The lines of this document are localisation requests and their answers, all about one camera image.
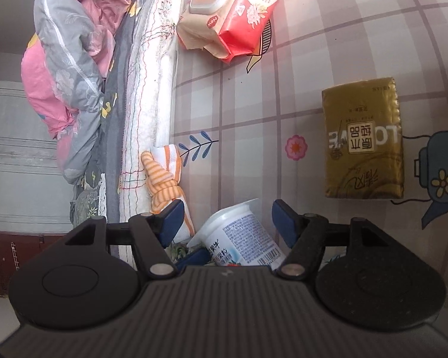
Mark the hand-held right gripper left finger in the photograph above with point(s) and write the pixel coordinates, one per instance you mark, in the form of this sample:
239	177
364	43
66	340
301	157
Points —
171	220

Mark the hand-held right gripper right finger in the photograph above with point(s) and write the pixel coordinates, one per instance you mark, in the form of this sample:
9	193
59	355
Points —
283	223

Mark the white yogurt cup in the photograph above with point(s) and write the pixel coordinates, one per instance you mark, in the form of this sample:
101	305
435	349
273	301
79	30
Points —
242	238

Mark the green floral crumpled cloth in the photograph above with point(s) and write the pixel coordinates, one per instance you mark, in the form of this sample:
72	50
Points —
177	250

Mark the orange striped knotted cloth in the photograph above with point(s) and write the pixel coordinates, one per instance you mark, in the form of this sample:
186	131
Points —
164	179

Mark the floral pillow with lace trim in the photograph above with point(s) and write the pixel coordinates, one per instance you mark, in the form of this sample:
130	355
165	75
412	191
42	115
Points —
86	201

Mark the gold tissue pack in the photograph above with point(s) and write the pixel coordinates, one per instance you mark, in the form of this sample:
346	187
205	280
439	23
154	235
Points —
362	138

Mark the grey printed bed sheet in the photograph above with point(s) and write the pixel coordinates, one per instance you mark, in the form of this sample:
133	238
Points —
115	93

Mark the dark red wooden furniture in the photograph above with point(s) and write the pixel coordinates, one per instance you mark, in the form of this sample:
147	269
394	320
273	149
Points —
22	253

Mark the pink and grey quilt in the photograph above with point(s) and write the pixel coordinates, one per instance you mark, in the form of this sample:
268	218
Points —
67	63

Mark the red wet wipes pack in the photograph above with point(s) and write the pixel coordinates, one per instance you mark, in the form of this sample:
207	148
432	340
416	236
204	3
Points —
239	11

